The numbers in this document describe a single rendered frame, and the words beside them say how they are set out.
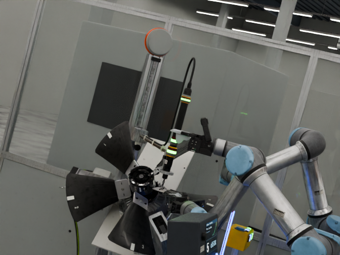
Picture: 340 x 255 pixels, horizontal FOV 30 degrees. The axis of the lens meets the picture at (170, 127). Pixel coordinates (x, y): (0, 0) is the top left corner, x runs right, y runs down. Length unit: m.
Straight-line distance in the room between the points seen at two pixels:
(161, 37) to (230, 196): 1.27
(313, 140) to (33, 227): 1.93
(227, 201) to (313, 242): 0.45
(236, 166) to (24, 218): 1.95
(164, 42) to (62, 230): 1.30
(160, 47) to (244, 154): 1.31
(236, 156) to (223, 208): 0.29
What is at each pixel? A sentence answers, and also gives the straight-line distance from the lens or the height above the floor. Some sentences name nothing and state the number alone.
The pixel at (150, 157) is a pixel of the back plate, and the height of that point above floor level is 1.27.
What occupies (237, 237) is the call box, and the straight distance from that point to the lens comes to 3.10.
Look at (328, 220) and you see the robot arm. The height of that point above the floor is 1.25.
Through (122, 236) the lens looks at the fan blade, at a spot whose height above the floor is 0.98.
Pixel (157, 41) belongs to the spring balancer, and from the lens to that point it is 3.57.
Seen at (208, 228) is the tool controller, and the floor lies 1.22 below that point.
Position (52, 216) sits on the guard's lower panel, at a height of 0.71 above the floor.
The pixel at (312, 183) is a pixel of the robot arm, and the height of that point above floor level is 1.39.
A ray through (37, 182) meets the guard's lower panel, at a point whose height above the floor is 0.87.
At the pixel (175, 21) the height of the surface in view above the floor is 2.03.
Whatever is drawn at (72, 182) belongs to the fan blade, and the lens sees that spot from 2.97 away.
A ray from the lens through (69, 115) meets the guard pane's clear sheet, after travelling 3.92.
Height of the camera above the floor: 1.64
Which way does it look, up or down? 3 degrees down
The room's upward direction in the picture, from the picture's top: 15 degrees clockwise
